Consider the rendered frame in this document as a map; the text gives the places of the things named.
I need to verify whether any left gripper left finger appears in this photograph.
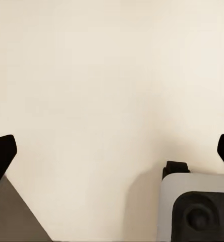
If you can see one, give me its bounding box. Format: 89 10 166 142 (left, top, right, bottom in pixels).
0 134 17 180

